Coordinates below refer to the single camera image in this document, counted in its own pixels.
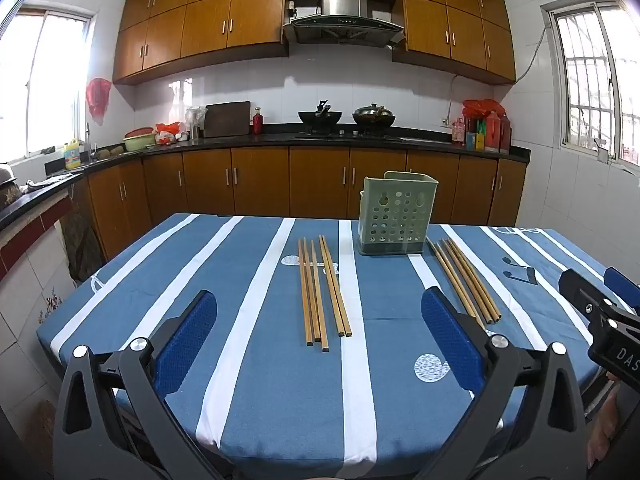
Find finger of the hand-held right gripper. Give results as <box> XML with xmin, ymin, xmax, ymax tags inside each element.
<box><xmin>603</xmin><ymin>266</ymin><xmax>640</xmax><ymax>314</ymax></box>
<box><xmin>558</xmin><ymin>268</ymin><xmax>621</xmax><ymax>320</ymax></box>

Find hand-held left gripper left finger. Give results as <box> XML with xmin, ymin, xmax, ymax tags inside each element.
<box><xmin>52</xmin><ymin>289</ymin><xmax>236</xmax><ymax>480</ymax></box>

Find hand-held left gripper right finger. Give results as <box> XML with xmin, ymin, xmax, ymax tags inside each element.
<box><xmin>421</xmin><ymin>287</ymin><xmax>588</xmax><ymax>480</ymax></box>

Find wooden chopsticks group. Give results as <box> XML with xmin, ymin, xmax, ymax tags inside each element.
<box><xmin>434</xmin><ymin>241</ymin><xmax>491</xmax><ymax>326</ymax></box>

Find wooden chopstick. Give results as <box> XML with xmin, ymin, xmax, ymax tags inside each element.
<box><xmin>440</xmin><ymin>240</ymin><xmax>495</xmax><ymax>324</ymax></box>
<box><xmin>303</xmin><ymin>238</ymin><xmax>322</xmax><ymax>345</ymax></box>
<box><xmin>319</xmin><ymin>236</ymin><xmax>345</xmax><ymax>338</ymax></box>
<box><xmin>426</xmin><ymin>237</ymin><xmax>471</xmax><ymax>308</ymax></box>
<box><xmin>311</xmin><ymin>240</ymin><xmax>329</xmax><ymax>352</ymax></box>
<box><xmin>446</xmin><ymin>238</ymin><xmax>499</xmax><ymax>322</ymax></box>
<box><xmin>451</xmin><ymin>238</ymin><xmax>503</xmax><ymax>319</ymax></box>
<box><xmin>298</xmin><ymin>238</ymin><xmax>312</xmax><ymax>347</ymax></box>
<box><xmin>323</xmin><ymin>236</ymin><xmax>352</xmax><ymax>337</ymax></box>

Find green perforated utensil holder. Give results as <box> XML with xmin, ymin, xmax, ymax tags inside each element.
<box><xmin>358</xmin><ymin>171</ymin><xmax>439</xmax><ymax>257</ymax></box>

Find person's right hand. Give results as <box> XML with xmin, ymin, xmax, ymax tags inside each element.
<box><xmin>587</xmin><ymin>372</ymin><xmax>624</xmax><ymax>468</ymax></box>

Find blue white striped tablecloth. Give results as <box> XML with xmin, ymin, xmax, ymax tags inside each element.
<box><xmin>36</xmin><ymin>212</ymin><xmax>621</xmax><ymax>480</ymax></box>

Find dark patterned cloth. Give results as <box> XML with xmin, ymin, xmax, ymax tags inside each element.
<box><xmin>61</xmin><ymin>209</ymin><xmax>107</xmax><ymax>284</ymax></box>

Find wooden base cabinets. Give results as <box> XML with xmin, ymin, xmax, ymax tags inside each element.
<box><xmin>87</xmin><ymin>144</ymin><xmax>528</xmax><ymax>263</ymax></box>

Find colourful seasoning box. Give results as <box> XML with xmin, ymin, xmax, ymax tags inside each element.
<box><xmin>465</xmin><ymin>120</ymin><xmax>486</xmax><ymax>151</ymax></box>

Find green plastic basin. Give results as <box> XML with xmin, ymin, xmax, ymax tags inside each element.
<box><xmin>123</xmin><ymin>127</ymin><xmax>157</xmax><ymax>153</ymax></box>

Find red bag behind bottles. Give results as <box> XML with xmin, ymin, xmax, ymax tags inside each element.
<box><xmin>462</xmin><ymin>98</ymin><xmax>506</xmax><ymax>122</ymax></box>

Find barred window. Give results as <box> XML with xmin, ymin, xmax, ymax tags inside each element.
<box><xmin>546</xmin><ymin>1</ymin><xmax>640</xmax><ymax>167</ymax></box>

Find red white plastic bag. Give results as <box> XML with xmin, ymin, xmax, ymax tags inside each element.
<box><xmin>153</xmin><ymin>122</ymin><xmax>182</xmax><ymax>146</ymax></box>

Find white rag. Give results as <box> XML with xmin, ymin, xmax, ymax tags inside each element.
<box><xmin>26</xmin><ymin>172</ymin><xmax>77</xmax><ymax>189</ymax></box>

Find metal faucet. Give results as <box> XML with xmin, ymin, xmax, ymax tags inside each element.
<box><xmin>83</xmin><ymin>122</ymin><xmax>99</xmax><ymax>163</ymax></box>

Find black kitchen countertop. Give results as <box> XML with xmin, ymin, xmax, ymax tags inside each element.
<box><xmin>0</xmin><ymin>124</ymin><xmax>532</xmax><ymax>232</ymax></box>

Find dark cutting board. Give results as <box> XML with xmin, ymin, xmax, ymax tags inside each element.
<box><xmin>203</xmin><ymin>101</ymin><xmax>252</xmax><ymax>139</ymax></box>

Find black gas stove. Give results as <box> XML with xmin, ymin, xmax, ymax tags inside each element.
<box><xmin>295</xmin><ymin>129</ymin><xmax>404</xmax><ymax>142</ymax></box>

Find black wok with lid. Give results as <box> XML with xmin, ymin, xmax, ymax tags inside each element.
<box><xmin>351</xmin><ymin>103</ymin><xmax>397</xmax><ymax>129</ymax></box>

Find hanging red plastic bag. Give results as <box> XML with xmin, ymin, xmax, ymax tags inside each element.
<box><xmin>85</xmin><ymin>78</ymin><xmax>113</xmax><ymax>125</ymax></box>

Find open black wok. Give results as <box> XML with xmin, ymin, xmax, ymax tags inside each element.
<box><xmin>298</xmin><ymin>100</ymin><xmax>345</xmax><ymax>134</ymax></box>

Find steel range hood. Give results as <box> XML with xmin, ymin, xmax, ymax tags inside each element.
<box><xmin>282</xmin><ymin>0</ymin><xmax>405</xmax><ymax>49</ymax></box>

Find window with white frame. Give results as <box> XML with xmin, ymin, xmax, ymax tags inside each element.
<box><xmin>0</xmin><ymin>7</ymin><xmax>97</xmax><ymax>162</ymax></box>

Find wooden wall cabinets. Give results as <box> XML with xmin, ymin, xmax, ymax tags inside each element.
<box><xmin>112</xmin><ymin>0</ymin><xmax>517</xmax><ymax>86</ymax></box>

